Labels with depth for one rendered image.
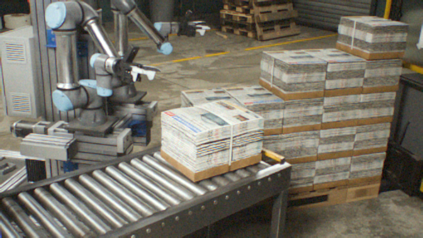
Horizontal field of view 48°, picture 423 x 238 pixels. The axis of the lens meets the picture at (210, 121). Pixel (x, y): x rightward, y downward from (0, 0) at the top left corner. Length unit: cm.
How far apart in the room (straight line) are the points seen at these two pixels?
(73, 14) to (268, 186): 121
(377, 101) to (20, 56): 229
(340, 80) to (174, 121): 146
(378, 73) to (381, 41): 22
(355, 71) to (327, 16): 755
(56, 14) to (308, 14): 910
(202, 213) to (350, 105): 170
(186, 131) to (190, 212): 35
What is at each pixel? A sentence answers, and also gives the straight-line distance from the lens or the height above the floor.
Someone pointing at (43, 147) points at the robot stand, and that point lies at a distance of 264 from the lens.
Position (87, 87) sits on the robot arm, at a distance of 255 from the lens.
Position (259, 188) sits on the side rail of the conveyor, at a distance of 214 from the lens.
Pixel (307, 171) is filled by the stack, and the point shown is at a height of 30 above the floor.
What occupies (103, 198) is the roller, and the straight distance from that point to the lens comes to 198.
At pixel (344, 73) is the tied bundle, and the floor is 99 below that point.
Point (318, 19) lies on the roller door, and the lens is 1094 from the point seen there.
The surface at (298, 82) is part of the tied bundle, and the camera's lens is 306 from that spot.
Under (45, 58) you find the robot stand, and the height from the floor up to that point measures 111.
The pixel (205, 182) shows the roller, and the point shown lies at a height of 80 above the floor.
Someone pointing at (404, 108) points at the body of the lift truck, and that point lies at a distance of 411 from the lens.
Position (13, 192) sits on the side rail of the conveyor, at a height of 80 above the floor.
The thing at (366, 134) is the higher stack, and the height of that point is 53.
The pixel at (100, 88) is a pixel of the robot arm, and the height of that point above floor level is 110.
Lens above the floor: 177
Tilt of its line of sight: 21 degrees down
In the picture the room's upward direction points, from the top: 2 degrees clockwise
